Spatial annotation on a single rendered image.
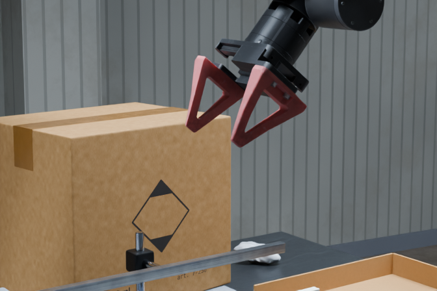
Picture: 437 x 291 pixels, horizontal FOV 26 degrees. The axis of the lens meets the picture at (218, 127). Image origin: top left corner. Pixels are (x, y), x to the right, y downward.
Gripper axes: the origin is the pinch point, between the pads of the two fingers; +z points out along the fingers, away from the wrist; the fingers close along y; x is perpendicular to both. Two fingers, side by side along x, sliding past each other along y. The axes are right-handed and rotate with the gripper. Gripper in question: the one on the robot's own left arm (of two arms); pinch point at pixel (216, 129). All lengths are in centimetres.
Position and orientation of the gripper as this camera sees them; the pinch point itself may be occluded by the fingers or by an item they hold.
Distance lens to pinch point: 98.2
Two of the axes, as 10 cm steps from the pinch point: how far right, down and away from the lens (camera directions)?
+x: 6.7, 5.7, 4.8
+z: -5.6, 8.1, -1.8
